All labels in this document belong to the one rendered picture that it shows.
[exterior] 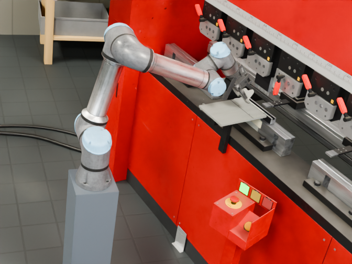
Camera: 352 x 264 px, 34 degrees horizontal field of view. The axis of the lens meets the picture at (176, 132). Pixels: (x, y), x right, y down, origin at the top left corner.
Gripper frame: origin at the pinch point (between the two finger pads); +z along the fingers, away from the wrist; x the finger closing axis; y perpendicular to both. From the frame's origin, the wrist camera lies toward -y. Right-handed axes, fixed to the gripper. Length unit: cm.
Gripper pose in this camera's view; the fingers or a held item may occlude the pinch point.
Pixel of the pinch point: (242, 99)
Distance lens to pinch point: 270.5
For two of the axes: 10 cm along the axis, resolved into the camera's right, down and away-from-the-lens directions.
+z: 4.3, 5.4, 7.3
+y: 7.4, -6.7, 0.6
